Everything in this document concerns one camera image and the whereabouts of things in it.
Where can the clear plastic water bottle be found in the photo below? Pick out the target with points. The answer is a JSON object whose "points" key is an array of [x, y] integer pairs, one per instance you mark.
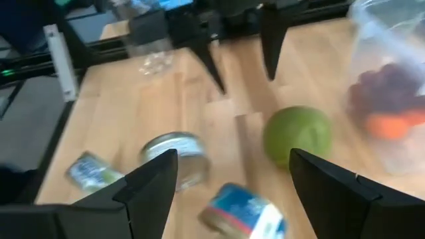
{"points": [[156, 63]]}

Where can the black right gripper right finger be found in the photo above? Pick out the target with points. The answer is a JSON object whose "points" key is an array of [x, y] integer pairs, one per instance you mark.
{"points": [[352, 206]]}

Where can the blue label tin can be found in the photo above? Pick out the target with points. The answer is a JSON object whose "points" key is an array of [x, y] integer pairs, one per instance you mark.
{"points": [[242, 209]]}

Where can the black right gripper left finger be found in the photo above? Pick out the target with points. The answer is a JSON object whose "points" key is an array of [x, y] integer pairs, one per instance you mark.
{"points": [[99, 219]]}

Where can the green apple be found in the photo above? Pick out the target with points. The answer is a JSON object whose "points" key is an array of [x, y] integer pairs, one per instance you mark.
{"points": [[295, 132]]}

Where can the clear plastic bin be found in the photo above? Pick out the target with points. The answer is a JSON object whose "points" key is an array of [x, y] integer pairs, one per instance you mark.
{"points": [[372, 33]]}

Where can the silver tin can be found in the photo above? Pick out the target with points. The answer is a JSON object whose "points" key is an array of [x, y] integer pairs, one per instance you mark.
{"points": [[186, 149]]}

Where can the red grape bunch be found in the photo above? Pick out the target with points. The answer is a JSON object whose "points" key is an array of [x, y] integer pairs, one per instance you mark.
{"points": [[385, 89]]}

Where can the green label tuna can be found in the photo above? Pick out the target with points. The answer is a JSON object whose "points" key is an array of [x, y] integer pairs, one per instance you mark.
{"points": [[88, 171]]}

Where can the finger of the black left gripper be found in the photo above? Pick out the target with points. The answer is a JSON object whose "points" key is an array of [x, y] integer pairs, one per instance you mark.
{"points": [[206, 58], [274, 40]]}

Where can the white bracket bar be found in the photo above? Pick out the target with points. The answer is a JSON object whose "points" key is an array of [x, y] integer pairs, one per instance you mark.
{"points": [[61, 63]]}

